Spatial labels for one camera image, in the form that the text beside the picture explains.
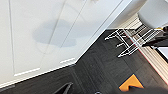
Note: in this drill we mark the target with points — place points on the white wardrobe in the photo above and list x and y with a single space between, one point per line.
50 71

